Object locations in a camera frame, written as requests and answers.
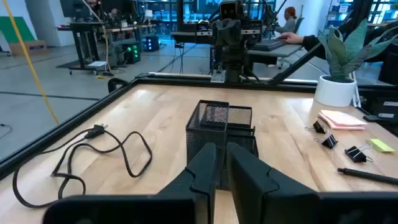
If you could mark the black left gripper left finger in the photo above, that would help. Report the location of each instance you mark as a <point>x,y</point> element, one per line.
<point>174,208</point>

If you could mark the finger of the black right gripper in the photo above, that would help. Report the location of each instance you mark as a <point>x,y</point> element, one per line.
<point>223,34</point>
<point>240,34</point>

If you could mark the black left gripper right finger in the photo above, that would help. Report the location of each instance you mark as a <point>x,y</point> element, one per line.
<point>264,202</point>

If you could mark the black binder clip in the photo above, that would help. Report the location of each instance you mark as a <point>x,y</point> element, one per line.
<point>329,142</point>
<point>318,127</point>
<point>354,154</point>

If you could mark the black pen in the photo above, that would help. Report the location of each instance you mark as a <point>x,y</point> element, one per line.
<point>367,175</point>

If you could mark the pink sticky note pad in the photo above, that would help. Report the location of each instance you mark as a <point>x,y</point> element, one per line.
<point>342,119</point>

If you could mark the small yellow-green eraser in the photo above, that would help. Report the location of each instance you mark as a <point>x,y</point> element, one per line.
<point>381,145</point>

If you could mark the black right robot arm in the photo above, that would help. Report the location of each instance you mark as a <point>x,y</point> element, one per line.
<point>233,62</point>

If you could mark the person's forearm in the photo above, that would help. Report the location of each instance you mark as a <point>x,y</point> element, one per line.
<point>314,43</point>

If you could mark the black mesh desk organizer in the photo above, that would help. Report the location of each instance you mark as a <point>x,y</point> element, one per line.
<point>203,135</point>

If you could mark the dark laptop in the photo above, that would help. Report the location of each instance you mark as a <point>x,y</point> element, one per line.
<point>269,45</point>

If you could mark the grey desk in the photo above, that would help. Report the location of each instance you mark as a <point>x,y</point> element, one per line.
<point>273,53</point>

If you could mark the person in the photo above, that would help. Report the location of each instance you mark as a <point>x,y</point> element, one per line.
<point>290,23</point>

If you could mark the person's hand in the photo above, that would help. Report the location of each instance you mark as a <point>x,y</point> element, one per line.
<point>290,38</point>

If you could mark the computer with blue lights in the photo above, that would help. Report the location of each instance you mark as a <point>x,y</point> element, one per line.
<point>151,43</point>

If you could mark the computer with green lights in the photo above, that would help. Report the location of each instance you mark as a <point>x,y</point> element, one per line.
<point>132,53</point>

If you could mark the green plant in white pot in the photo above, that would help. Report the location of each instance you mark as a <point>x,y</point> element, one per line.
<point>334,91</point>

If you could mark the black table clamp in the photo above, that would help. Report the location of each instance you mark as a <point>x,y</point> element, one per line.
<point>113,82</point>

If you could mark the black-legged work desk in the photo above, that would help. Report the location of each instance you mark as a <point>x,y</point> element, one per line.
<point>81,37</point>

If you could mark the cardboard box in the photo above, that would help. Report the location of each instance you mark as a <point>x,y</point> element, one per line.
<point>28,48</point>

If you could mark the green panel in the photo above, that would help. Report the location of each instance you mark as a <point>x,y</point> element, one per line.
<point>15,29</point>

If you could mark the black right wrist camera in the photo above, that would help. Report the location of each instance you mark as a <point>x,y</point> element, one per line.
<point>231,9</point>

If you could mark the black metal table frame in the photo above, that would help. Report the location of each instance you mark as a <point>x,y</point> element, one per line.
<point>77,119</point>

